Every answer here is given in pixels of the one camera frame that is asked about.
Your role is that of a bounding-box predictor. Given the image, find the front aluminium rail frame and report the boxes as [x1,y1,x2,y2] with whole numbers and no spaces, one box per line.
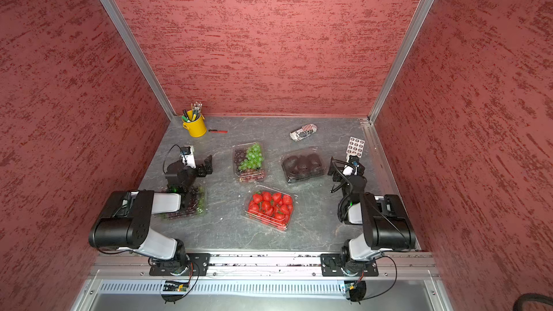
[72,250,453,310]

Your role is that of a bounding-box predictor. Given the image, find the right aluminium corner post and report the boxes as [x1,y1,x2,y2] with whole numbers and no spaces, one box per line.
[368,0,435,125]

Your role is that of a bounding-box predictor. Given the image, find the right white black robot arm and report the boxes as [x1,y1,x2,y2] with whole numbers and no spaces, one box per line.
[328,158,416,276]

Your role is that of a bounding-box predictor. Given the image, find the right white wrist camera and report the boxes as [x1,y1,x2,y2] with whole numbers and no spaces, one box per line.
[343,155,364,176]

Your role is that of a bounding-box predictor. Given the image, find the dark grapes clear box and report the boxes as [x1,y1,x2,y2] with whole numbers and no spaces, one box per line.
[156,186,206,220]

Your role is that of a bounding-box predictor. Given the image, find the aluminium corner post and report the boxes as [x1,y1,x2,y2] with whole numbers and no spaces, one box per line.
[368,0,435,125]
[100,0,177,121]

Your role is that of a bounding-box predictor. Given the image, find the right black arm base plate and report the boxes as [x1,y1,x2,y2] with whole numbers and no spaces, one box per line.
[320,253,379,278]

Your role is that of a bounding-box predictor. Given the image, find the pens in cup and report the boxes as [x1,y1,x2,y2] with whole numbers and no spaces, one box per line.
[181,101,202,123]

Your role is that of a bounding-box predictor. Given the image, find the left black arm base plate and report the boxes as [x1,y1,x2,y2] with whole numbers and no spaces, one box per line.
[148,253,211,278]

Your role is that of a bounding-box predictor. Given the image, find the strawberries clear box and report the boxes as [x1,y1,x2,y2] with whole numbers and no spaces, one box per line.
[243,184,297,232]

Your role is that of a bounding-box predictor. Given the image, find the left aluminium corner post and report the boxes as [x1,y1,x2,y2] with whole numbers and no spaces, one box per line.
[100,0,177,121]

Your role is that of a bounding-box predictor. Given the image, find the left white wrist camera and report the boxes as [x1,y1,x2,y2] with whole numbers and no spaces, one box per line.
[180,146,197,168]

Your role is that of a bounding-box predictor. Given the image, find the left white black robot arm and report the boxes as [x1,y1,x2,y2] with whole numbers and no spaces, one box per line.
[89,155,213,277]

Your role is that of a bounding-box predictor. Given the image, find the dark plums clear box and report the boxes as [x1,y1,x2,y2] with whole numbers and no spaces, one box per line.
[281,146,327,184]

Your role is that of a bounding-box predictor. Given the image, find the mixed grapes clear box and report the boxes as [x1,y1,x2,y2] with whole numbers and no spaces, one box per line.
[232,142,266,183]

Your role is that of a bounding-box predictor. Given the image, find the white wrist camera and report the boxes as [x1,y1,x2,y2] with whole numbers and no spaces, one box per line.
[343,155,364,176]
[180,146,197,168]

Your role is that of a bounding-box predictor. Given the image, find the yellow pen cup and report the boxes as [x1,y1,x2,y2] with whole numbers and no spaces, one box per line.
[182,114,207,138]

